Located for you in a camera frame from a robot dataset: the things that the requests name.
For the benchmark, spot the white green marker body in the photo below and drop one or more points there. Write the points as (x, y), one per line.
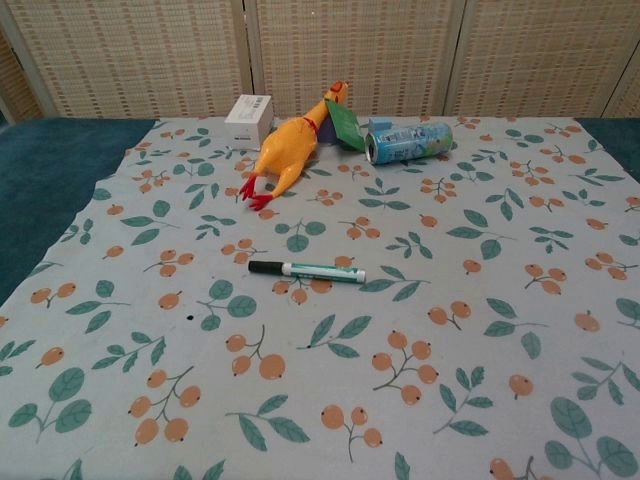
(325, 273)

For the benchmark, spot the black marker cap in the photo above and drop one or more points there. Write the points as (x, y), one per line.
(264, 267)

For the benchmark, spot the yellow rubber chicken toy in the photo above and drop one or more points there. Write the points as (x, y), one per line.
(290, 145)

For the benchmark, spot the floral printed tablecloth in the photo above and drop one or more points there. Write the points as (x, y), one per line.
(350, 350)

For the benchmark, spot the green snack packet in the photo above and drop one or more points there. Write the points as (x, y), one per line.
(346, 125)

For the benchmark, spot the small light blue cube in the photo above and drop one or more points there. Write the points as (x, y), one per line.
(379, 123)

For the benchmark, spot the light blue drink can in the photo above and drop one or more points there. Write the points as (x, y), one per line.
(410, 141)

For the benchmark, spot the white cardboard box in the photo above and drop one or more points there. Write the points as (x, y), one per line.
(247, 120)

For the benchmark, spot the woven folding screen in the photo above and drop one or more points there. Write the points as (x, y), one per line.
(150, 55)

